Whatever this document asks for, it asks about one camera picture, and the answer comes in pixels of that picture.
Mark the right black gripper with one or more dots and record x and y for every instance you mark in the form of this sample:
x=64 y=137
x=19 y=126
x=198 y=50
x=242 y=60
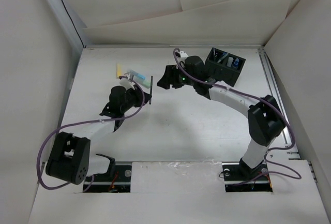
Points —
x=169 y=77

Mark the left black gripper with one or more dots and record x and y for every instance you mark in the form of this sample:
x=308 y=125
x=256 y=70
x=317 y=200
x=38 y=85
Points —
x=137 y=93

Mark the black pen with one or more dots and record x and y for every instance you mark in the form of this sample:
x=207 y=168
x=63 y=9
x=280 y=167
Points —
x=151 y=89

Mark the yellow highlighter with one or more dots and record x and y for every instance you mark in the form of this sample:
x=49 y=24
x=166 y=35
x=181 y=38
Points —
x=119 y=72

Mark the orange blue-capped highlighter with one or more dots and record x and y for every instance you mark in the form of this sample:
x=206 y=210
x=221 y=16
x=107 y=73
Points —
x=235 y=64

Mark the blue gel pen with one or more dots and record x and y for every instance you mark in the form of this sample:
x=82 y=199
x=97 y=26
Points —
x=222 y=57

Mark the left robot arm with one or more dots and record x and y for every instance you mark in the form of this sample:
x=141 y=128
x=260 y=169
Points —
x=70 y=159

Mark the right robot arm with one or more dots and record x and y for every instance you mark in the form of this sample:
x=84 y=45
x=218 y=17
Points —
x=264 y=122

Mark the blue highlighter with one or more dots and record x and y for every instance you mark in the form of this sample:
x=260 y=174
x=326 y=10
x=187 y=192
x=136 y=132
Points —
x=134 y=73

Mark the black two-compartment organizer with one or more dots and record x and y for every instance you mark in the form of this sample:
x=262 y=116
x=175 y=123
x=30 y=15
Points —
x=223 y=71

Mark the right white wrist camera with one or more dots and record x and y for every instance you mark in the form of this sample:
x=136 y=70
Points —
x=182 y=54

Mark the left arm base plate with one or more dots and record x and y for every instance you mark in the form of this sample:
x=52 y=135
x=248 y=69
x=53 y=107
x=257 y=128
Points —
x=118 y=180

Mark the aluminium side rail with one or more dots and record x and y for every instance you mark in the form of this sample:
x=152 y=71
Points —
x=269 y=75

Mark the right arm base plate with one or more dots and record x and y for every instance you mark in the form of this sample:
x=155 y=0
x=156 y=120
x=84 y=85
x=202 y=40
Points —
x=236 y=180

